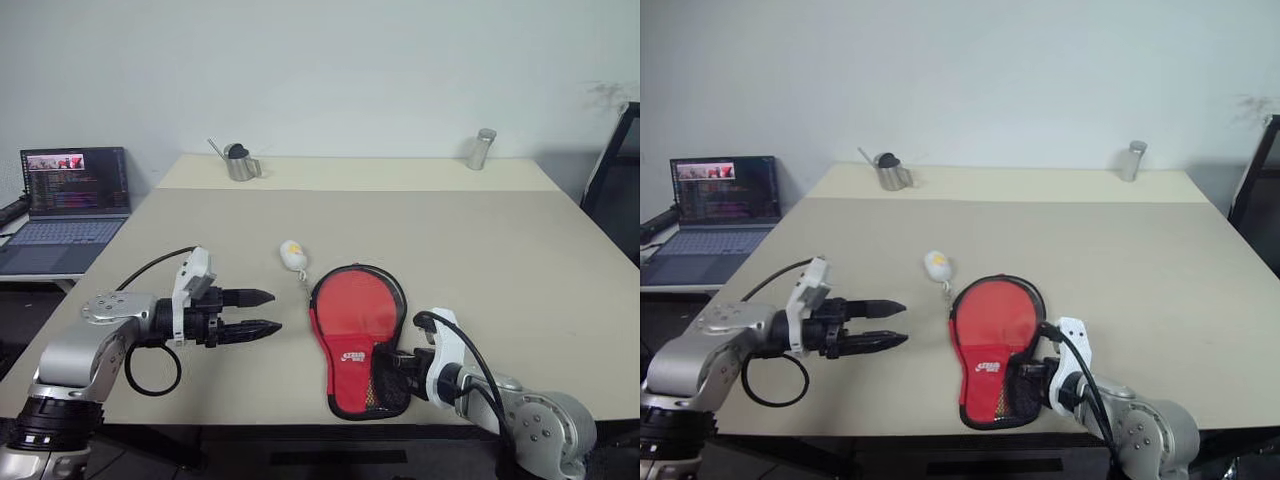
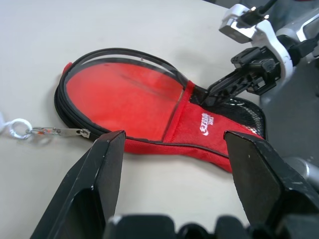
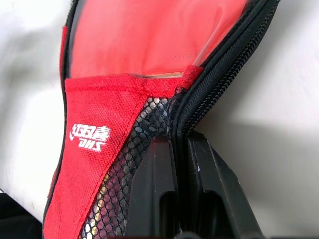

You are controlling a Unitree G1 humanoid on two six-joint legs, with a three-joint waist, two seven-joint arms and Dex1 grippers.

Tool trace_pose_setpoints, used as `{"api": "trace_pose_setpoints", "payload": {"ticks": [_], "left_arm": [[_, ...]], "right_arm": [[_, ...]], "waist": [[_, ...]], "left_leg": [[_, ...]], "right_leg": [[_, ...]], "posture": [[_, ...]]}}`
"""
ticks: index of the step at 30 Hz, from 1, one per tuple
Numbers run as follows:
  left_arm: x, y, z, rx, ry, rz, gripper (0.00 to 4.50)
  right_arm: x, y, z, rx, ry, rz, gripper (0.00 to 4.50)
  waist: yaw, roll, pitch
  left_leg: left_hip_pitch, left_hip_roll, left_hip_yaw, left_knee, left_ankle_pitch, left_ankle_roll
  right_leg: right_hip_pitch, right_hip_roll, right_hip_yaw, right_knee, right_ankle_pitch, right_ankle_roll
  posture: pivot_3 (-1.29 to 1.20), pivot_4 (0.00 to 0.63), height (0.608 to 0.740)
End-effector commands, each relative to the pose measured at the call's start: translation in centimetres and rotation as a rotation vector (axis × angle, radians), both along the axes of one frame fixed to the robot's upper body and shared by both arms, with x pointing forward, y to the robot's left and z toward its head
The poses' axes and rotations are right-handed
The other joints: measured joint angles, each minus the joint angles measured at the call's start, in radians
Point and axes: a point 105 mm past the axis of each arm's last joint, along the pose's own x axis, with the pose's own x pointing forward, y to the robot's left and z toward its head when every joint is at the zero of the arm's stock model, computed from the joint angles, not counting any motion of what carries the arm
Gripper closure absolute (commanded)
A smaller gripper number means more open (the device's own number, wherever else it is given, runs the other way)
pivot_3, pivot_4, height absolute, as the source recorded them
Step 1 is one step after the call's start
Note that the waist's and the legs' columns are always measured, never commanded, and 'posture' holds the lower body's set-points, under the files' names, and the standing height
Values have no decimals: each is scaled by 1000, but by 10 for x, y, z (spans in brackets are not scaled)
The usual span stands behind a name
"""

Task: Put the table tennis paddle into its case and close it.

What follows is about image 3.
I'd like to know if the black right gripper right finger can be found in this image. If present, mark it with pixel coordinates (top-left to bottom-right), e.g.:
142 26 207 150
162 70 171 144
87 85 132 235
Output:
183 132 263 239

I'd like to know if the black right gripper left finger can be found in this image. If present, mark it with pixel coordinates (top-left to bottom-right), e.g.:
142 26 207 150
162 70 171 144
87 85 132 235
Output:
127 133 180 239

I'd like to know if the black and red paddle case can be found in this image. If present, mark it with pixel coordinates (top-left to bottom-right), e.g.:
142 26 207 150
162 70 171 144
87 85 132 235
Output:
41 0 282 239

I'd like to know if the red table tennis paddle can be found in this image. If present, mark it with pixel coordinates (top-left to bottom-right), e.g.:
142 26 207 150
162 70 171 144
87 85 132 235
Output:
71 0 253 78

